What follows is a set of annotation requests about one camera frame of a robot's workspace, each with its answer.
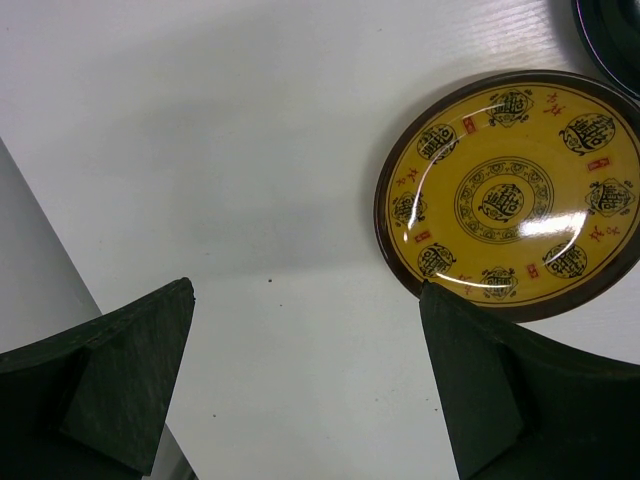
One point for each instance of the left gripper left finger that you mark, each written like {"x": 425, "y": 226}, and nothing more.
{"x": 91, "y": 402}

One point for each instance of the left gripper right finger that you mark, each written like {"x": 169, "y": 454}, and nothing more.
{"x": 518, "y": 405}

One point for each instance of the yellow patterned plate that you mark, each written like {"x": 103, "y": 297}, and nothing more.
{"x": 518, "y": 192}

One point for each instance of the black plate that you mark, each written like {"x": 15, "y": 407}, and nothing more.
{"x": 609, "y": 30}

